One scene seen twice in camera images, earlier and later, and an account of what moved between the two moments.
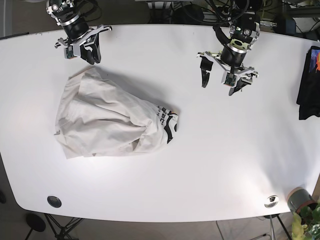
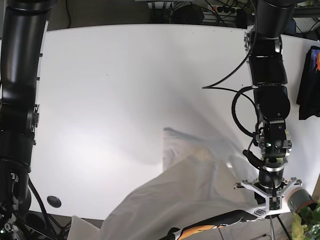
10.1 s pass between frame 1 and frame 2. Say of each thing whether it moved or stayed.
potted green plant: stayed
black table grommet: stayed
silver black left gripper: moved
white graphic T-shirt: moved
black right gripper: moved
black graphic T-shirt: stayed
